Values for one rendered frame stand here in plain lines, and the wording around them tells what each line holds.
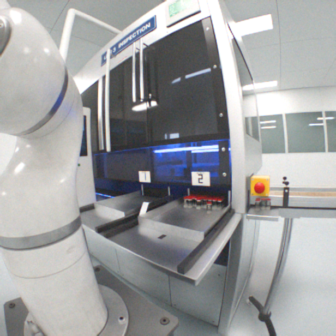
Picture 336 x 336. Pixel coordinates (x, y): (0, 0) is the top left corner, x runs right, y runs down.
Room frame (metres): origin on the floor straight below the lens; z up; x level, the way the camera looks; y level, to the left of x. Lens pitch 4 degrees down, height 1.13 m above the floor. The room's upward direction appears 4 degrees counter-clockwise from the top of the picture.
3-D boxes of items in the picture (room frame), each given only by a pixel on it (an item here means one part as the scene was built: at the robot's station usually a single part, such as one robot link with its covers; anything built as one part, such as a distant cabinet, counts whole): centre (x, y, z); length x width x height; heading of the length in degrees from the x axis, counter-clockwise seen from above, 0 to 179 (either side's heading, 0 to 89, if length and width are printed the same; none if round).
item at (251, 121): (0.97, -0.58, 1.51); 0.85 x 0.01 x 0.59; 143
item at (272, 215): (0.58, -0.39, 0.87); 0.14 x 0.13 x 0.02; 143
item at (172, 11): (0.69, -0.12, 1.96); 0.21 x 0.01 x 0.21; 53
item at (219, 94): (0.62, -0.23, 1.40); 0.04 x 0.01 x 0.80; 53
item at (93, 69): (1.59, 0.23, 1.54); 2.06 x 1.00 x 1.11; 53
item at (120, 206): (0.82, 0.19, 0.90); 0.34 x 0.26 x 0.04; 143
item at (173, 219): (0.61, -0.08, 0.90); 0.34 x 0.26 x 0.04; 143
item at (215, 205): (0.70, -0.15, 0.91); 0.18 x 0.02 x 0.05; 53
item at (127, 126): (1.01, 0.28, 1.51); 0.47 x 0.01 x 0.59; 53
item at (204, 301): (1.58, 0.23, 0.44); 2.06 x 1.00 x 0.88; 53
